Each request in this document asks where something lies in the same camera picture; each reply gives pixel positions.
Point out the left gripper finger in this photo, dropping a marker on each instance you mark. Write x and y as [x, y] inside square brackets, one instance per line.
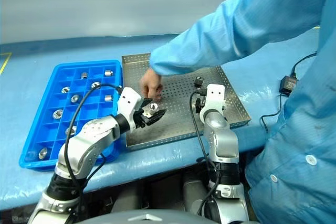
[157, 116]
[147, 102]

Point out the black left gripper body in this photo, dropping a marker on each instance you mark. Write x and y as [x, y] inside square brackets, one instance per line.
[140, 120]

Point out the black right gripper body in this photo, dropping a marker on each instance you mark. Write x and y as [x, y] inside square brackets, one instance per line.
[199, 104]

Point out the metal nut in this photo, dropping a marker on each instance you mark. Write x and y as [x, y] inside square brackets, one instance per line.
[57, 113]
[71, 130]
[199, 80]
[42, 153]

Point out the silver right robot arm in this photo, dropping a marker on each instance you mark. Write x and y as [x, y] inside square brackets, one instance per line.
[220, 140]

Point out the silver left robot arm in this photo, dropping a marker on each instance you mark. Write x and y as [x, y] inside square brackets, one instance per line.
[86, 142]

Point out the blue compartment tray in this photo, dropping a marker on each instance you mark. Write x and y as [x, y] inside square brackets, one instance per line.
[50, 132]

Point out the person's right hand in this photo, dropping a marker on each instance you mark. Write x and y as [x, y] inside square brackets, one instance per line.
[151, 85]

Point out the perforated metal tray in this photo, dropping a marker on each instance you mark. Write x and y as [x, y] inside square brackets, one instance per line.
[178, 119]

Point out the person's blue-sleeved right arm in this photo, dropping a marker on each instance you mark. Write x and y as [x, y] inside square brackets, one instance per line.
[210, 40]

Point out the black power adapter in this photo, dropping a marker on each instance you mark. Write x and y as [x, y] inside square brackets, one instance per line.
[288, 83]

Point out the grey robot torso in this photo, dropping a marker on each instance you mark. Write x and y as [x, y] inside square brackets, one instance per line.
[147, 216]

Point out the person's blue coat torso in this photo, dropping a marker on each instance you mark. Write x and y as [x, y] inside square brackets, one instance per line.
[302, 129]

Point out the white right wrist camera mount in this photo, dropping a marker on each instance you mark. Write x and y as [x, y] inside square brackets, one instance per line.
[214, 98]

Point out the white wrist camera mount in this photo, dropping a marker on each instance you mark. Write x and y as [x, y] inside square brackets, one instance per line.
[214, 98]
[128, 100]

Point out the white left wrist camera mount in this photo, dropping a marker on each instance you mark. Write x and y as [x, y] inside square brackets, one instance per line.
[128, 100]

